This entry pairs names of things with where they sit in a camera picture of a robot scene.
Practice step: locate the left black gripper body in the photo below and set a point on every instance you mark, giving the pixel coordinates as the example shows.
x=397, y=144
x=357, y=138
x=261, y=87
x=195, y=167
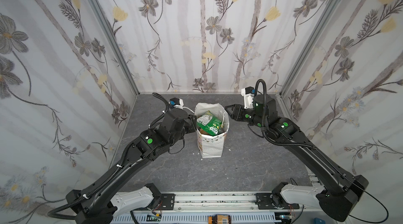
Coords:
x=192, y=123

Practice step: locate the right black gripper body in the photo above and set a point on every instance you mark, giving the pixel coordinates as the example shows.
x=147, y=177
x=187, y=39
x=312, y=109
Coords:
x=241, y=114

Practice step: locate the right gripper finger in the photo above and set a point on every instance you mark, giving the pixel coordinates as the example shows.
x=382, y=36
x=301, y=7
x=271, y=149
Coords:
x=231, y=115
x=232, y=108

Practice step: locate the green snack packet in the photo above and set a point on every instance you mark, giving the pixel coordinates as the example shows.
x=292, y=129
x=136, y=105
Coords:
x=210, y=121

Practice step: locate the white paper bag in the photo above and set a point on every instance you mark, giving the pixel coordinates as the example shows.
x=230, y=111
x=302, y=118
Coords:
x=211, y=146

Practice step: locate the orange paper snack packet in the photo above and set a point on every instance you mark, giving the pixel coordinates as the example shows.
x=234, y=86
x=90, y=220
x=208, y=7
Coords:
x=206, y=132

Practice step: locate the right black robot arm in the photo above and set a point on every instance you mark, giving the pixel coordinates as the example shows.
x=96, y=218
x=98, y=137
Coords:
x=339, y=192

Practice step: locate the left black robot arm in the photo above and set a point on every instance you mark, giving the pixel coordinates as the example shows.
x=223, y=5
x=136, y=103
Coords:
x=93, y=205

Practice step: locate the yellow black connector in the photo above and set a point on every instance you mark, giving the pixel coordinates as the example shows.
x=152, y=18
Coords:
x=220, y=219

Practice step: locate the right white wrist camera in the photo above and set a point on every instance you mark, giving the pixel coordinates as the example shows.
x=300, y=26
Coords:
x=248, y=95

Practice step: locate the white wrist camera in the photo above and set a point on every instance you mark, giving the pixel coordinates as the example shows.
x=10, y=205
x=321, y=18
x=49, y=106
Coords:
x=176, y=103
x=248, y=95

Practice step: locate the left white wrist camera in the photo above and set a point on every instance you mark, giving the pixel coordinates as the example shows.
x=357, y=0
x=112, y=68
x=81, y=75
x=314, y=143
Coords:
x=176, y=103

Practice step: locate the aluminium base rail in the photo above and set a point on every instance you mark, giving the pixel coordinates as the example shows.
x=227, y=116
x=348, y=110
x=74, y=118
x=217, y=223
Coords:
x=144, y=199

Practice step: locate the white slotted cable duct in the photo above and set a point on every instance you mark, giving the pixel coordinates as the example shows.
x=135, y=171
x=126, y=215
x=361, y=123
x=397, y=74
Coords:
x=202, y=218

